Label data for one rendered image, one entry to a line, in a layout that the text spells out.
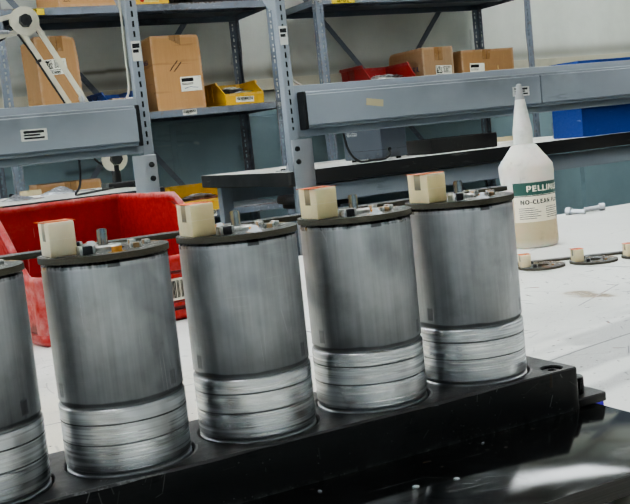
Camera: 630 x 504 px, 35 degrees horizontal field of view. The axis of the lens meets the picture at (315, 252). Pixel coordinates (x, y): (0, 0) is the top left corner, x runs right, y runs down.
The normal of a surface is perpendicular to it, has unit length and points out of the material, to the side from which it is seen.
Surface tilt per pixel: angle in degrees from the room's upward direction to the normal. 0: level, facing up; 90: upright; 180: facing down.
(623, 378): 0
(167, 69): 87
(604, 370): 0
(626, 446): 0
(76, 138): 90
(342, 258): 90
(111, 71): 90
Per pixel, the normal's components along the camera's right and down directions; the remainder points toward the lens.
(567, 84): 0.44, 0.05
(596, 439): -0.11, -0.99
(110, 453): -0.08, 0.12
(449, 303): -0.49, 0.15
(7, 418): 0.76, -0.01
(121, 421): 0.18, 0.09
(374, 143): -0.69, 0.15
